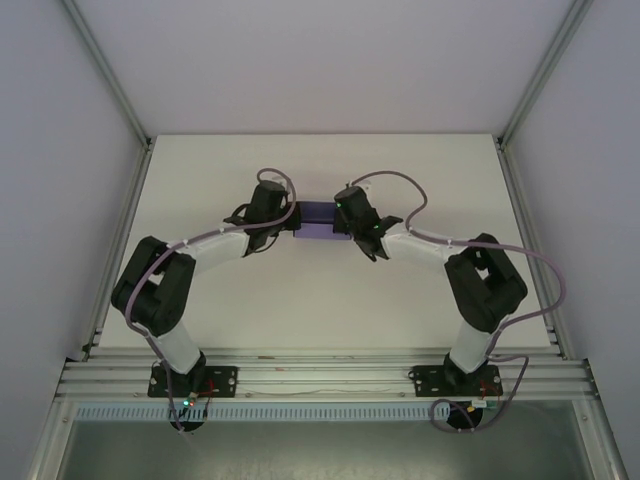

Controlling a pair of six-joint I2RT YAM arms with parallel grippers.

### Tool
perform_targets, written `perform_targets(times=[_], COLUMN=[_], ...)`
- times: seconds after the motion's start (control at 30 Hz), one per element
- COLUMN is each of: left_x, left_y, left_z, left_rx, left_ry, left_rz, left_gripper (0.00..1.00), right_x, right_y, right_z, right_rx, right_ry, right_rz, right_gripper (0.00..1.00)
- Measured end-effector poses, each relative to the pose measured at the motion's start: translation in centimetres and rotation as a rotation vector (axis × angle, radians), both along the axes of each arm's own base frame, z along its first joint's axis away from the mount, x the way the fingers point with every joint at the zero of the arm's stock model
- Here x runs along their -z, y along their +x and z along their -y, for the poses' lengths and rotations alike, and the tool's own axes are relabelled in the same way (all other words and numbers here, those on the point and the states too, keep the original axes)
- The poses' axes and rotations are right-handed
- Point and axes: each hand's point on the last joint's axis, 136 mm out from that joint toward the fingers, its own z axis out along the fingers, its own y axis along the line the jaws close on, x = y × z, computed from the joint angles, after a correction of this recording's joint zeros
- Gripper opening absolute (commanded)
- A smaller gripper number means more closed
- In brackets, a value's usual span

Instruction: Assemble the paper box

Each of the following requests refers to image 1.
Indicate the small circuit board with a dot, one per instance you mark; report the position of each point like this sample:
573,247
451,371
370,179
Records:
189,401
482,405

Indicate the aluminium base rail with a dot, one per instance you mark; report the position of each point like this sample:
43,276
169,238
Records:
320,372

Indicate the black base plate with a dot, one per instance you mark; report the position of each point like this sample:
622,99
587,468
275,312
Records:
425,380
222,380

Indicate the aluminium table side rail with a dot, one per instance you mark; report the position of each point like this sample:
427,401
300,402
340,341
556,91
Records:
127,210
522,210

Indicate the aluminium frame post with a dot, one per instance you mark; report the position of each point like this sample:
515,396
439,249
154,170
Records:
540,75
110,75

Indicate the purple paper box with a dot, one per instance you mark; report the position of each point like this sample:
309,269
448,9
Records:
317,220

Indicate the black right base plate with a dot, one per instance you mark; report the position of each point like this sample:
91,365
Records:
425,380

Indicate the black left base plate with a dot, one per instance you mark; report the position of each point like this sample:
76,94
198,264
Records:
222,380

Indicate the grey metal sheet panel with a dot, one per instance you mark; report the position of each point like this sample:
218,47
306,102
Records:
320,450

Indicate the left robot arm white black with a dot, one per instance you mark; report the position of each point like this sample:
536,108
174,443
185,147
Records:
160,290

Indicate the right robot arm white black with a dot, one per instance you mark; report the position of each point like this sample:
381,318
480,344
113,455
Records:
487,290

